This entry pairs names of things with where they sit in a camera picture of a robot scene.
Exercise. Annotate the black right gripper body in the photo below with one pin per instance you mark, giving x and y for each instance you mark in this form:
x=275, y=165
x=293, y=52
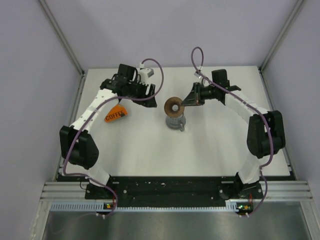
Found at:
x=207, y=93

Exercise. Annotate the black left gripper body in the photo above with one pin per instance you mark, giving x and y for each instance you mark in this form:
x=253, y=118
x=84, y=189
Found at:
x=138, y=89

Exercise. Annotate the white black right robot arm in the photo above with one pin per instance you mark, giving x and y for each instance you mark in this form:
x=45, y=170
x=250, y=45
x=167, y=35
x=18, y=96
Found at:
x=265, y=134

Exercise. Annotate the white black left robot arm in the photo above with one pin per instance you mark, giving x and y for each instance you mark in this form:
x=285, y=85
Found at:
x=77, y=144

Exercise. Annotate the orange coffee filter box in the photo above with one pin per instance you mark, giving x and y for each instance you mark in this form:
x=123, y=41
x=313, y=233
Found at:
x=117, y=112

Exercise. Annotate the grey glass coffee server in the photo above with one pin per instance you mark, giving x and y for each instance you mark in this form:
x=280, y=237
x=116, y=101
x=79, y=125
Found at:
x=176, y=123

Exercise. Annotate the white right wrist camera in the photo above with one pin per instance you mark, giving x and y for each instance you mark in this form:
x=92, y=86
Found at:
x=202, y=78

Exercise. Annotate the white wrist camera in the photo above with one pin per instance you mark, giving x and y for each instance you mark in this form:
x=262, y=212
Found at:
x=202, y=78
x=144, y=73

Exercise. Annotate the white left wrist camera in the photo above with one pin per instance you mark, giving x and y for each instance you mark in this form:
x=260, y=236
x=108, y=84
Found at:
x=144, y=73

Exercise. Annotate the aluminium frame post right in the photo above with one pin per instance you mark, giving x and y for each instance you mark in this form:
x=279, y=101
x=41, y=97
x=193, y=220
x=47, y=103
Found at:
x=297, y=8

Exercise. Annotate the aluminium frame post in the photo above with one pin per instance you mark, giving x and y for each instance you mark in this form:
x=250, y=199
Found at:
x=60, y=36
x=297, y=8

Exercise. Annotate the aluminium frame post left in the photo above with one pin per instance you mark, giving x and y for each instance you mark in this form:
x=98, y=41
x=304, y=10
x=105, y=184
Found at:
x=60, y=36

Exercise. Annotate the grey slotted cable duct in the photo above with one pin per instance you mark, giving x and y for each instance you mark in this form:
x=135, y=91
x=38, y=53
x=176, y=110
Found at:
x=105, y=207

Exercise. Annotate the aluminium front rail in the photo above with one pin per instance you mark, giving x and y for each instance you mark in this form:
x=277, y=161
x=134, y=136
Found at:
x=277, y=191

